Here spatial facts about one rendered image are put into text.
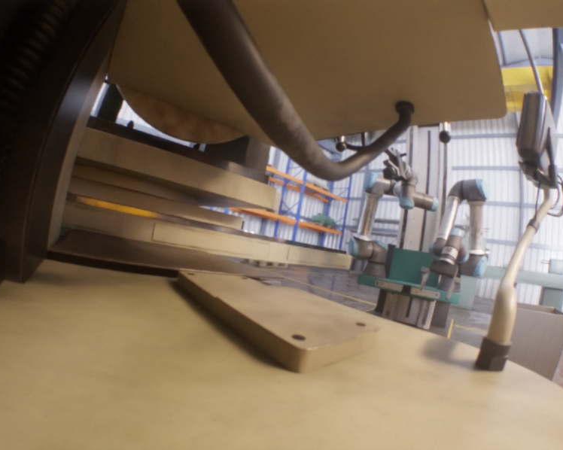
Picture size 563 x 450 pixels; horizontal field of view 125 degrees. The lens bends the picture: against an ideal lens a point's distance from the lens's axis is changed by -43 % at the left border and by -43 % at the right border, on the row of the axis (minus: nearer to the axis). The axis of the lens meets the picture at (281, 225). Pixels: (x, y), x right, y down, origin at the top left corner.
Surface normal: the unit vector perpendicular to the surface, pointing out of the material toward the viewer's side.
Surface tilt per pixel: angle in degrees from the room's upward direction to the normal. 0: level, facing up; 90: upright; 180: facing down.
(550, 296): 90
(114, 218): 90
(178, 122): 90
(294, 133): 121
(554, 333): 90
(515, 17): 180
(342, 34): 180
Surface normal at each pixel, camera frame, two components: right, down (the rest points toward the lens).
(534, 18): -0.18, 0.98
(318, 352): 0.65, 0.07
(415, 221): -0.64, -0.17
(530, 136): -0.88, -0.19
